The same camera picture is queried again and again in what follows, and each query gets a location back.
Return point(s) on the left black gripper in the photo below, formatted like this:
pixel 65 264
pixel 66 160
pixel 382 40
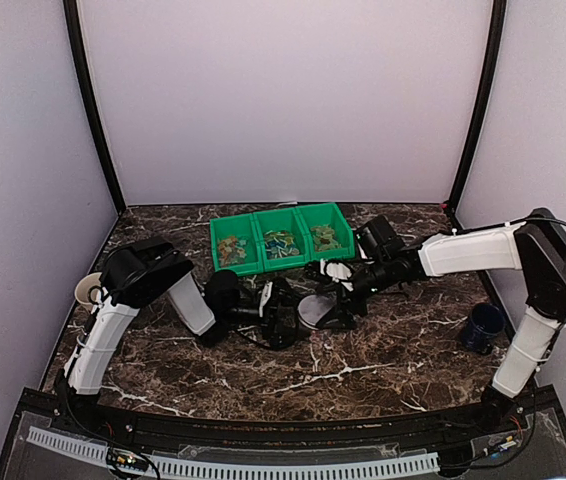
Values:
pixel 269 321

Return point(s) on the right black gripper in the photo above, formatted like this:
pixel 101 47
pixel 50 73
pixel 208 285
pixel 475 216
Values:
pixel 345 299

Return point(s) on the white jar lid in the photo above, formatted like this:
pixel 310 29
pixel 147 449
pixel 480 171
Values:
pixel 314 308

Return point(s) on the green three-compartment bin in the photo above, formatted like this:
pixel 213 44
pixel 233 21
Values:
pixel 298 220

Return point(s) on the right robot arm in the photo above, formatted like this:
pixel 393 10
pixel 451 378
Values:
pixel 534 245

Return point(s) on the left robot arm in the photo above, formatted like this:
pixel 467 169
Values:
pixel 137 274

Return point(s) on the wrapped colourful candies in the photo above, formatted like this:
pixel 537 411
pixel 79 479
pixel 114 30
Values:
pixel 280 244

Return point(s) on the green yellow gummy candies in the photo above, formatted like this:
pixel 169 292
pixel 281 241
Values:
pixel 324 238

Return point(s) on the star gummy candies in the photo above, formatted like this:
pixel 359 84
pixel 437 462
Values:
pixel 232 250

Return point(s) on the dark blue mug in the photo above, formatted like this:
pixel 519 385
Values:
pixel 483 324

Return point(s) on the beige ceramic mug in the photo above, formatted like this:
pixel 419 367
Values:
pixel 86 290

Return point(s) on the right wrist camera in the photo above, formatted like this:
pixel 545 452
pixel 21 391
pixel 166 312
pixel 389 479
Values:
pixel 330 272

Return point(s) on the right black frame post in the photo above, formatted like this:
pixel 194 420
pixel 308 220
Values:
pixel 484 88

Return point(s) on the black frame post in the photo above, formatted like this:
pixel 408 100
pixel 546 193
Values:
pixel 88 97
pixel 484 88

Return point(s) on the black front rail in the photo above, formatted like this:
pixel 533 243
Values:
pixel 450 429

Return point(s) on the white slotted cable duct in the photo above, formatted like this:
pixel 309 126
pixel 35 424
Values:
pixel 217 463

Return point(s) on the left black frame post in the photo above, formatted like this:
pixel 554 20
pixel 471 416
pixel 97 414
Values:
pixel 88 97

